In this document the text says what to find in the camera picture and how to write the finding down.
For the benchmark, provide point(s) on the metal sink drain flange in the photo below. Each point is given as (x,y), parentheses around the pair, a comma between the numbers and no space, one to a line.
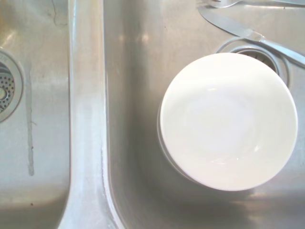
(269,59)

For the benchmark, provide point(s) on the stainless steel double sink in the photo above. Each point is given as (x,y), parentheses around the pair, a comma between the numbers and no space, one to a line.
(133,100)

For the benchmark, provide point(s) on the perforated metal sink strainer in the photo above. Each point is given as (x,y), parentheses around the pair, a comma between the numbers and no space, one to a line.
(6,89)

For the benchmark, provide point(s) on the silver table knife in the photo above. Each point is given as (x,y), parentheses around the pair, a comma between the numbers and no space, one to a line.
(240,29)

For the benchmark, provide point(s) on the silver fork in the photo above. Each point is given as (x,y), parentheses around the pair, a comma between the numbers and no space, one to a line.
(220,3)

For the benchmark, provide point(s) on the white ceramic bowl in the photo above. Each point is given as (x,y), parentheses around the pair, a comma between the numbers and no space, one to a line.
(228,121)

